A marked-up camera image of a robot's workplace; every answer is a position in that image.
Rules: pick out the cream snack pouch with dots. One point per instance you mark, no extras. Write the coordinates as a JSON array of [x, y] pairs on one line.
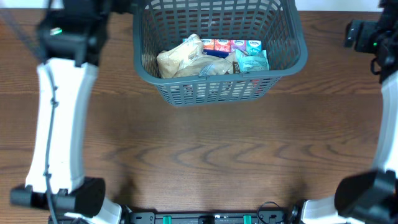
[[170, 62]]

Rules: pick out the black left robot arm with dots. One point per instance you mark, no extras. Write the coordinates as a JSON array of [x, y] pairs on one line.
[[56, 180]]

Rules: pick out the grey plastic basket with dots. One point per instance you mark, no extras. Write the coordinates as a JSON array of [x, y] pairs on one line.
[[163, 24]]

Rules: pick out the tan paper bag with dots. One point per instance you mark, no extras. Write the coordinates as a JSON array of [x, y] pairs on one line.
[[206, 65]]

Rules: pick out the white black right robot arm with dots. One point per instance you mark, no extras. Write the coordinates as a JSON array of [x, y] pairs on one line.
[[368, 197]]

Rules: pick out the dried mushroom pouch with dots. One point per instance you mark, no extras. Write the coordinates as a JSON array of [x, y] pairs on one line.
[[234, 68]]

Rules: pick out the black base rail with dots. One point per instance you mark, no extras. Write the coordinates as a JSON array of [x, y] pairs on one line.
[[272, 216]]

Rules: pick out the mint green snack packet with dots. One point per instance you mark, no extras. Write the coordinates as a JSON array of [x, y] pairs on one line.
[[252, 63]]

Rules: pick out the Kleenex tissue multipack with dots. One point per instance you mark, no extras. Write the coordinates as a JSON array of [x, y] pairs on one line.
[[223, 47]]

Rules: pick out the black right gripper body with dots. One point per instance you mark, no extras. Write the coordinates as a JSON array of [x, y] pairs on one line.
[[349, 33]]

